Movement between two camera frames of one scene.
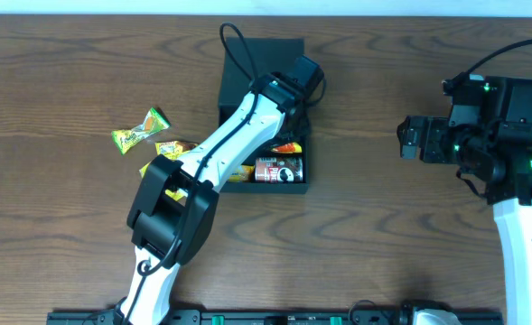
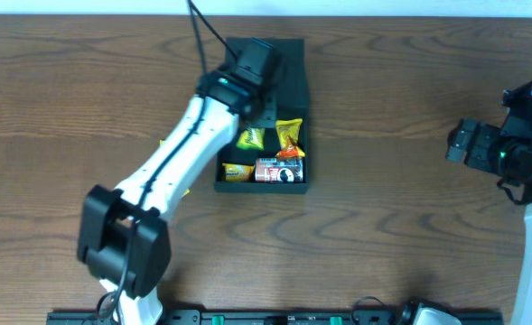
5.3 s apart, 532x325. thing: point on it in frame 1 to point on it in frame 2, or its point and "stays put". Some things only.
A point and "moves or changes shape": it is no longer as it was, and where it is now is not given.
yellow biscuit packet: (242, 177) stays put
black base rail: (384, 317) stays put
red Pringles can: (278, 170) stays put
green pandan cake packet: (154, 122) moves or changes shape
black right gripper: (410, 136) to (474, 146)
